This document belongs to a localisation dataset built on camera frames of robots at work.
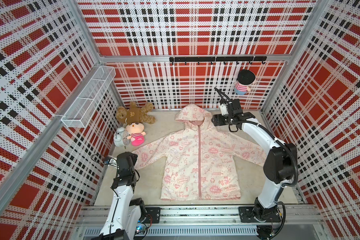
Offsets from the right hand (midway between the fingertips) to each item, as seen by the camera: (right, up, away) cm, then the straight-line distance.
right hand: (220, 118), depth 91 cm
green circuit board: (-42, -54, -21) cm, 72 cm away
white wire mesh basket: (-88, +4, +3) cm, 88 cm away
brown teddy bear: (-60, +3, +17) cm, 63 cm away
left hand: (-52, -22, -6) cm, 57 cm away
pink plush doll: (-56, -8, +11) cm, 58 cm away
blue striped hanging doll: (+16, +26, +3) cm, 31 cm away
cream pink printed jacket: (-12, -28, 0) cm, 30 cm away
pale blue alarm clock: (-62, -12, +1) cm, 63 cm away
